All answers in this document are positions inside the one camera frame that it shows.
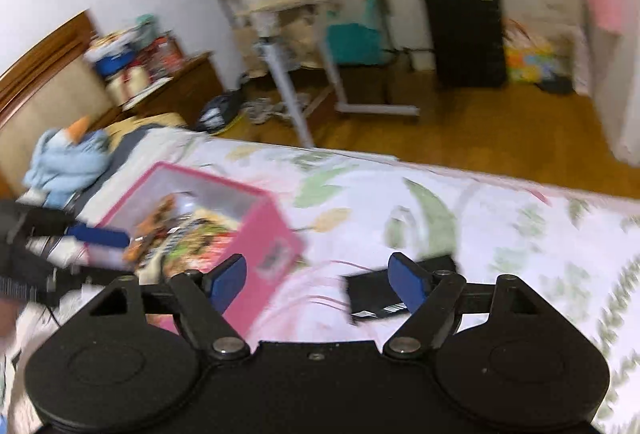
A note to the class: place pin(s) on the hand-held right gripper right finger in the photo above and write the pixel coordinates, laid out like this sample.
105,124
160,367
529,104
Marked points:
407,281

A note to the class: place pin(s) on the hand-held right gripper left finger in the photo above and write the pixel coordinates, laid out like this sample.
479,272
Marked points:
227,281

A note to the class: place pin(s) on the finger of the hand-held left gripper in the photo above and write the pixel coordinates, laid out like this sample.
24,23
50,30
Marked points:
100,235

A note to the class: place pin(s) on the black snack packet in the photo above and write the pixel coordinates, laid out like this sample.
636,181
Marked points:
370,294

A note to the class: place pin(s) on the red and green snack packet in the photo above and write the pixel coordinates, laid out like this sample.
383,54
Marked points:
200,239

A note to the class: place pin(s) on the pink cardboard box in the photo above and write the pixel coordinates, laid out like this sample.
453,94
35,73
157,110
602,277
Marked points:
270,234

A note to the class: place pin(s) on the light blue towel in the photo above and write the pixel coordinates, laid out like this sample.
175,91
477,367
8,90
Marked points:
65,164

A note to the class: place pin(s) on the orange plush cone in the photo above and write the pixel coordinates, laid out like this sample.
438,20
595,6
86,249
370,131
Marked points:
78,129

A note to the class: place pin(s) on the yellow pillow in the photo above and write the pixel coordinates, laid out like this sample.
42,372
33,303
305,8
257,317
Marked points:
150,122

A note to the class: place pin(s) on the wooden padded headboard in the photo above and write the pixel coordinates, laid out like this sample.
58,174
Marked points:
50,94

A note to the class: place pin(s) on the wooden nightstand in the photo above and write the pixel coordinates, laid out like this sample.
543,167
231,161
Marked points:
195,87

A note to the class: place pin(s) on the pile of shoes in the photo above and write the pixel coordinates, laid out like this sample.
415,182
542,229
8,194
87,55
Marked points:
270,109

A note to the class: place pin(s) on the pile of assorted packages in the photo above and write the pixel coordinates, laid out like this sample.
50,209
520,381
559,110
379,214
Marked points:
130,59

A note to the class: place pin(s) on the dark storage box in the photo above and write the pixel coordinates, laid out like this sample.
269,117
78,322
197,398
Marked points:
367,84

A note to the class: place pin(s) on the black slipper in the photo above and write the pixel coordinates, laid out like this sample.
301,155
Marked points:
555,87

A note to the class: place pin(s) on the colourful cardboard box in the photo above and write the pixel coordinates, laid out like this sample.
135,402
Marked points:
530,62

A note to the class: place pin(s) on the white wardrobe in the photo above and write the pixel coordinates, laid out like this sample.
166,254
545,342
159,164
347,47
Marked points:
625,89

